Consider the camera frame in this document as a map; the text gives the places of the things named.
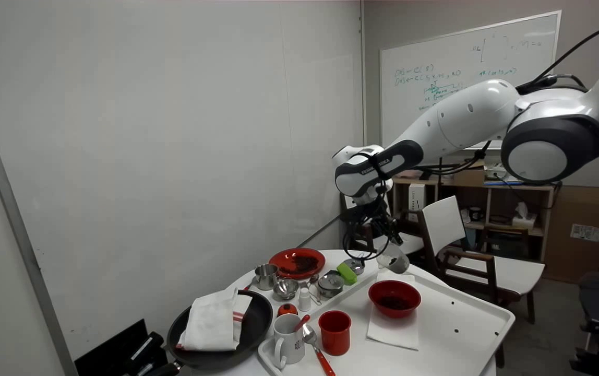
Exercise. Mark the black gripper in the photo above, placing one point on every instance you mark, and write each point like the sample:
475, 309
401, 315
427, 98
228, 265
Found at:
371, 222

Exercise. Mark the red plastic jug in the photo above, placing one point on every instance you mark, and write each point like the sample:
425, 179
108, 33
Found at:
334, 332

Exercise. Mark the clear plastic measuring jug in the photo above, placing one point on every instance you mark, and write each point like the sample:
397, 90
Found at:
286, 341

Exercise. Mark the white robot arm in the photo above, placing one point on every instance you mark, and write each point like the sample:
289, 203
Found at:
548, 137

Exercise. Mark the red plastic bowl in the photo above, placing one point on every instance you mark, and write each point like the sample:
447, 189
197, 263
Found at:
396, 300

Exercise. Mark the small steel bowl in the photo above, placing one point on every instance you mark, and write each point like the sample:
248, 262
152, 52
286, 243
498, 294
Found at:
285, 288

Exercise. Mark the red jug lid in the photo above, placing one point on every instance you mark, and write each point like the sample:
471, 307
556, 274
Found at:
286, 307

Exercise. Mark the wooden chair white cushion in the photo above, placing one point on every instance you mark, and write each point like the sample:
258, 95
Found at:
501, 281

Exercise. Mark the red plate with beans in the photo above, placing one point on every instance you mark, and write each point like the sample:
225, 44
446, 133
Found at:
298, 263

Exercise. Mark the white plastic tray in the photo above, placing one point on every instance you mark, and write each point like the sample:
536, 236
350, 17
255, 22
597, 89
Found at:
459, 332

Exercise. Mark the small steel saucepan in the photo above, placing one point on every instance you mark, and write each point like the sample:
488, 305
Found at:
265, 277

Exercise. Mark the white paper napkin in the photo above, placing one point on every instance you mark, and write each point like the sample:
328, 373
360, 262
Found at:
397, 332

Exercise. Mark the steel spoon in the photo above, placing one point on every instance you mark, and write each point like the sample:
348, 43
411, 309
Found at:
308, 332

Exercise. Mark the wooden shelf unit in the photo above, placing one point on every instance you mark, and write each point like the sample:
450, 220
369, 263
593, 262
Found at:
504, 218

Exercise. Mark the black frying pan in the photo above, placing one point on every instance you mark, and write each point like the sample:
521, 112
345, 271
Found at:
255, 327

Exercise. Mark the white folded cloth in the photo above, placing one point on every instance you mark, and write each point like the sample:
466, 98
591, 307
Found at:
217, 321

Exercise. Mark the wall whiteboard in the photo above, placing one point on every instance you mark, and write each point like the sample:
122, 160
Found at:
419, 76

